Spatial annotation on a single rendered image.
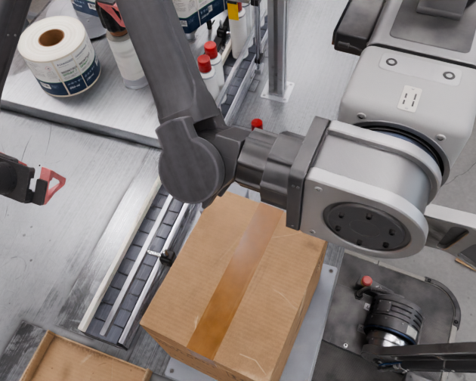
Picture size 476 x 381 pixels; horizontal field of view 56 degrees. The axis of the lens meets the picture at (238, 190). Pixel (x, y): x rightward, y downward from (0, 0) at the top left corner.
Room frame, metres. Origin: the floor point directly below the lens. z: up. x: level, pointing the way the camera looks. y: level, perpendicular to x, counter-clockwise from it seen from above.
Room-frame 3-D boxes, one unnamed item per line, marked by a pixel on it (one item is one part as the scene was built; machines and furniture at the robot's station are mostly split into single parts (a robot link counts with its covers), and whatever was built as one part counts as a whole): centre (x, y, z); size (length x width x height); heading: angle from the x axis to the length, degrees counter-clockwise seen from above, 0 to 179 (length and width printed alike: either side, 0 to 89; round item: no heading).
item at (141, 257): (0.75, 0.08, 0.96); 1.07 x 0.01 x 0.01; 154
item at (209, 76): (0.90, 0.04, 0.98); 0.05 x 0.05 x 0.20
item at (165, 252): (0.43, 0.20, 0.91); 0.07 x 0.03 x 0.16; 64
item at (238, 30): (1.13, -0.07, 0.98); 0.05 x 0.05 x 0.20
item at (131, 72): (1.08, 0.27, 1.03); 0.09 x 0.09 x 0.30
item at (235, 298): (0.30, 0.02, 0.99); 0.30 x 0.24 x 0.27; 148
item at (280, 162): (0.29, -0.05, 1.45); 0.09 x 0.08 x 0.12; 149
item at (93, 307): (0.78, 0.14, 0.91); 1.07 x 0.01 x 0.02; 154
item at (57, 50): (1.15, 0.49, 0.95); 0.20 x 0.20 x 0.14
